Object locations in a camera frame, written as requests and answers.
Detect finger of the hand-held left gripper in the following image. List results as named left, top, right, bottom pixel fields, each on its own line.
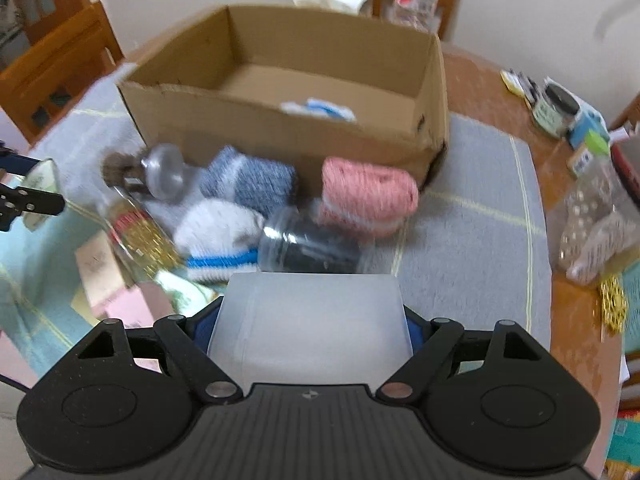
left=0, top=141, right=46, bottom=176
left=0, top=182, right=67, bottom=234

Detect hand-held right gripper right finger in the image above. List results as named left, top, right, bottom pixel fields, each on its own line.
left=375, top=304, right=544, bottom=403

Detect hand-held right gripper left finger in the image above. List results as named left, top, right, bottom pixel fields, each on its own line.
left=79, top=296, right=244, bottom=404

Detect beige small box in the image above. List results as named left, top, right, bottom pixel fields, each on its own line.
left=74, top=234, right=127, bottom=307

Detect translucent box with green label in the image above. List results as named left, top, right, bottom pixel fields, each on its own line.
left=206, top=271, right=417, bottom=387

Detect glass bottle of gold beads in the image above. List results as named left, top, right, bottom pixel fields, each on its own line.
left=99, top=194, right=183, bottom=281

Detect pink knitted sock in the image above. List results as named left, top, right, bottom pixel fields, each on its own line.
left=316, top=156, right=421, bottom=239

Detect cardboard box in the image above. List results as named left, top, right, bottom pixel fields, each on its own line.
left=116, top=4, right=452, bottom=192

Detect green patterned packet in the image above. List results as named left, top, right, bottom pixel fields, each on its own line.
left=154, top=270, right=224, bottom=314

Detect clear plastic jar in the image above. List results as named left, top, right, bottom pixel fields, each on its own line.
left=256, top=205, right=377, bottom=276

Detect blue grey knitted sock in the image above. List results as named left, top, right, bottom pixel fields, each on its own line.
left=199, top=145, right=299, bottom=217

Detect clear plastic bag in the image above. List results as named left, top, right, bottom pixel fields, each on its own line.
left=554, top=157, right=640, bottom=287

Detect teal printed packet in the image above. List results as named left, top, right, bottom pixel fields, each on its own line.
left=604, top=409, right=640, bottom=480

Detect bottle with green cap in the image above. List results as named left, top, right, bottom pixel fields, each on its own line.
left=566, top=130, right=612, bottom=177

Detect jar with black lid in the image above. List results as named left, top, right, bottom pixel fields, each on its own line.
left=531, top=82, right=582, bottom=139

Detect yellow sticky notes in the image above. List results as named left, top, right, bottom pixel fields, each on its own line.
left=500, top=67, right=525, bottom=95

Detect light blue small box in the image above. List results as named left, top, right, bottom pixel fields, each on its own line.
left=566, top=106, right=612, bottom=149

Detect gold bead string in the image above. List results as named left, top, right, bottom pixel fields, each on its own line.
left=599, top=279, right=629, bottom=337

